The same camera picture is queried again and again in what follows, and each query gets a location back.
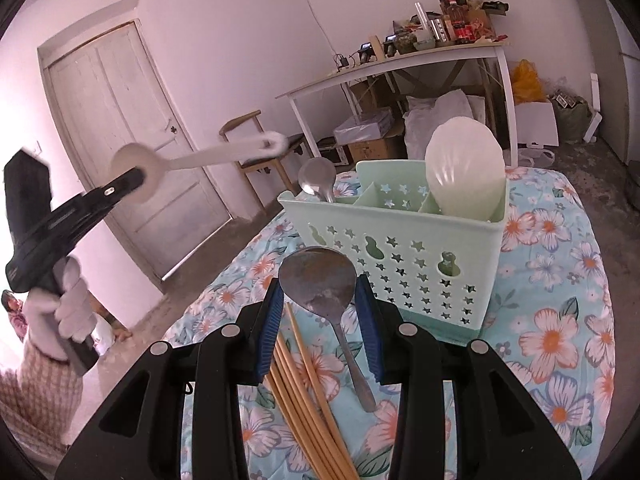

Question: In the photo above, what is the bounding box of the white narrow board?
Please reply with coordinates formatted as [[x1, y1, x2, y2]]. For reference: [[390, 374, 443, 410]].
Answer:
[[582, 72, 603, 142]]

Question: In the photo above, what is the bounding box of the white plastic bag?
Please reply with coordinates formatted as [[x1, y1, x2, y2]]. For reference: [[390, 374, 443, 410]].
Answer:
[[517, 147, 556, 166]]

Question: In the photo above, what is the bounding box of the small white plastic spoon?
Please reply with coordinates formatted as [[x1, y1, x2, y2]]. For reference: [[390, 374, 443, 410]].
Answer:
[[110, 131, 288, 203]]

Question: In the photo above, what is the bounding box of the wooden chair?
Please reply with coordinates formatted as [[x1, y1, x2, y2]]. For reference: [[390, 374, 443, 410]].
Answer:
[[219, 110, 311, 211]]

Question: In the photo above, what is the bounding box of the person's left forearm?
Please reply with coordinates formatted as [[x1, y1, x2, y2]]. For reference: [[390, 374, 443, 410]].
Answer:
[[0, 345, 83, 461]]

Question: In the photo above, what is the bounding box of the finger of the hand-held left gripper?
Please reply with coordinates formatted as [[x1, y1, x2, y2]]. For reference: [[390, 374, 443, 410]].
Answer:
[[82, 169, 146, 211]]

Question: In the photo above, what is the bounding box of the printed cardboard box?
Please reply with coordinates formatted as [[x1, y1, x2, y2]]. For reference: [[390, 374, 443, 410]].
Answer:
[[470, 7, 497, 41]]

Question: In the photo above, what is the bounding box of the green sack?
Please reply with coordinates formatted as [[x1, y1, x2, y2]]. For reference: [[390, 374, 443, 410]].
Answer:
[[552, 92, 601, 143]]

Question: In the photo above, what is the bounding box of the white side table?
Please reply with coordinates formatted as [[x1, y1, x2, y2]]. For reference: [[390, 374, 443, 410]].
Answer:
[[275, 40, 518, 166]]

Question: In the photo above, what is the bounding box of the large white rice paddle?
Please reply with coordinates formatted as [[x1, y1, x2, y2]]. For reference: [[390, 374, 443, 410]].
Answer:
[[425, 116, 507, 222]]

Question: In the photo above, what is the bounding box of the white wooden door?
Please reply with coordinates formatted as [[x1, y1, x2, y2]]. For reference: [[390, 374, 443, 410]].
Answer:
[[37, 20, 233, 291]]

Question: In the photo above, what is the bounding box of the floral blue tablecloth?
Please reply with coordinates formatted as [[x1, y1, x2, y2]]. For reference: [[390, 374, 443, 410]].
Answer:
[[162, 165, 616, 480]]

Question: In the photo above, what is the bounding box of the bundle of wooden chopsticks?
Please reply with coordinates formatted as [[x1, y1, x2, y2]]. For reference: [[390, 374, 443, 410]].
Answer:
[[264, 302, 358, 480]]

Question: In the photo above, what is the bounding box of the person's left hand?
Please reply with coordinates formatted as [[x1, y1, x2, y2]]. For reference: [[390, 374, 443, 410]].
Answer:
[[22, 256, 97, 361]]

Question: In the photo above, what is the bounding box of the dark small box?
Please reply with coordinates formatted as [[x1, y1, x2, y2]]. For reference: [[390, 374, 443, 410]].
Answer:
[[315, 136, 349, 166]]

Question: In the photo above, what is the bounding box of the small cardboard box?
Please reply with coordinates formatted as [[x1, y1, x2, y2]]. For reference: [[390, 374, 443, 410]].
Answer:
[[347, 132, 407, 163]]

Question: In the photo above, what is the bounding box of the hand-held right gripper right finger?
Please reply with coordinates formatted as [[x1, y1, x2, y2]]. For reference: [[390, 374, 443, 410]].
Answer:
[[356, 277, 583, 480]]

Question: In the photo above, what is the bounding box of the cola bottle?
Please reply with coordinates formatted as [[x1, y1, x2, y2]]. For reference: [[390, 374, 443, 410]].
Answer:
[[452, 2, 473, 43]]

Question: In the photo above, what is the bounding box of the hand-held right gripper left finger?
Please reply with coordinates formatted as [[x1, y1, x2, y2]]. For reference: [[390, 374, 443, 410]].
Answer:
[[55, 287, 286, 480]]

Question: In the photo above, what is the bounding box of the small metal spoon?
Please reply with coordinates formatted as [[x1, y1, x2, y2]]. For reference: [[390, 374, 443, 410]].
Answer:
[[298, 157, 338, 204]]

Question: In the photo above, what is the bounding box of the white flat box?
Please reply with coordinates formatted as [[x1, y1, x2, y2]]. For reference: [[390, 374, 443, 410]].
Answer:
[[333, 110, 396, 147]]

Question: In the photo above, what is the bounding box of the white sack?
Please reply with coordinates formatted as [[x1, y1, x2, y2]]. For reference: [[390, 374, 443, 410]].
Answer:
[[404, 91, 487, 162]]

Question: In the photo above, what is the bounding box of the green plastic utensil holder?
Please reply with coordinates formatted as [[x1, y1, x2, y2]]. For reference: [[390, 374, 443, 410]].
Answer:
[[277, 160, 510, 345]]

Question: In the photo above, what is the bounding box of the large metal spoon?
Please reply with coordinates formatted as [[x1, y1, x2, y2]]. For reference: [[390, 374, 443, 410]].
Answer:
[[278, 246, 378, 413]]

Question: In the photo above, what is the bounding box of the yellow plastic bag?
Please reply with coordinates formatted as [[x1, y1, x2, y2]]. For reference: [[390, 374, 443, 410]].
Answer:
[[512, 59, 543, 106]]

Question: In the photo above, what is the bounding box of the grey refrigerator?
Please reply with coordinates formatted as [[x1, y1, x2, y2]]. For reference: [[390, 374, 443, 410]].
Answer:
[[605, 0, 640, 166]]

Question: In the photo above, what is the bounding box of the white wall cable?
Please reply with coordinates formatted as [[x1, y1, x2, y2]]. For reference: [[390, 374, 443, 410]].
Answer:
[[285, 0, 343, 58]]

